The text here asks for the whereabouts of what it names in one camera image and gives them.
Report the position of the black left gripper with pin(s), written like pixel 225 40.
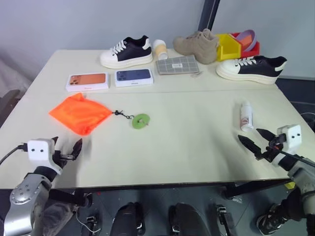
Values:
pixel 61 158

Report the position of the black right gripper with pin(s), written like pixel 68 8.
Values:
pixel 273 150

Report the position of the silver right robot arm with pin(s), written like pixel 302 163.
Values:
pixel 301 172

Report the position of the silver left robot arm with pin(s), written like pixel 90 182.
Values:
pixel 22 194

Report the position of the small white bottle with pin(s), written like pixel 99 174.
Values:
pixel 246 118

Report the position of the black table leg brace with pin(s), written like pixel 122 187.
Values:
pixel 251 189
pixel 66 197

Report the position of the small yellow object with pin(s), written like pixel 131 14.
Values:
pixel 290 186

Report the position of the orange phone box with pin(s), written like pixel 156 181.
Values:
pixel 88 81

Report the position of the black and white sneaker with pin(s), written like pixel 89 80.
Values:
pixel 251 70
pixel 130 52

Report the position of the grey cloth under table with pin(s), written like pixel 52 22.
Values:
pixel 59 218

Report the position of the dark trouser leg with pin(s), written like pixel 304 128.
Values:
pixel 295 204

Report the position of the black metal foot clamp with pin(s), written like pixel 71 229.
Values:
pixel 91 222
pixel 224 217

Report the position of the black laced shoe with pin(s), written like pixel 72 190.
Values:
pixel 270 221

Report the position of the red plastic bin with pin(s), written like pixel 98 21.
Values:
pixel 254 49

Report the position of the dark rounded shape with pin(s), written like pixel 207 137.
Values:
pixel 187 218
pixel 126 218

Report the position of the blue phone box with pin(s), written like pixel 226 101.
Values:
pixel 134 77

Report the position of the yellow plastic bin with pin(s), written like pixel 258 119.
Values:
pixel 229 46

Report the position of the purple bowl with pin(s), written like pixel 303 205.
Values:
pixel 253 40

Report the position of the orange block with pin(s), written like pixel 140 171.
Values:
pixel 246 40

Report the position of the grey checked pouch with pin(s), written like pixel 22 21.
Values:
pixel 176 65

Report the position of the tan suede boot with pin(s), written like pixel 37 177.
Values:
pixel 197 46

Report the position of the white and tan paper cup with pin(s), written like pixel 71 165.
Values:
pixel 160 50

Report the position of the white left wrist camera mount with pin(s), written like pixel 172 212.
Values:
pixel 39 150

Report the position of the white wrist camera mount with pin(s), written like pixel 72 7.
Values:
pixel 39 150
pixel 292 137

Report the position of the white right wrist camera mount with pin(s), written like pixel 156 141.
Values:
pixel 292 137

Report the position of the dark vertical post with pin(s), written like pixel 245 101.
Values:
pixel 210 14

